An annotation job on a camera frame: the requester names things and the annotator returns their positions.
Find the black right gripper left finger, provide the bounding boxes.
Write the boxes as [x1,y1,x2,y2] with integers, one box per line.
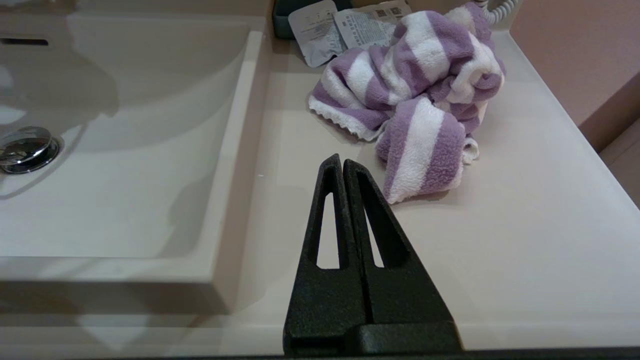
[283,154,372,357]

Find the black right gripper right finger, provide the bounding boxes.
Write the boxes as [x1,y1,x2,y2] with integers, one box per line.
[343,159,464,355]

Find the purple white striped towel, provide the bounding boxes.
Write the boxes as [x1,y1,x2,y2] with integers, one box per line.
[307,2,507,205]

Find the small grey sachet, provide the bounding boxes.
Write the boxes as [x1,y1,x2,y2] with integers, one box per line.
[288,0,347,68]

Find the white printed sachet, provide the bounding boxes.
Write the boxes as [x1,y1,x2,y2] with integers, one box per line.
[332,0,413,51]

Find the dark blue tray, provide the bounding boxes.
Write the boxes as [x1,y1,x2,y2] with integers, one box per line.
[272,0,353,40]

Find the chrome drain stopper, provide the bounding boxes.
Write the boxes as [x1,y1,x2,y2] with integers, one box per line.
[0,126,62,175]

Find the grey coiled hose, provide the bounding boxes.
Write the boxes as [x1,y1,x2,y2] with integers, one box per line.
[472,0,523,26]

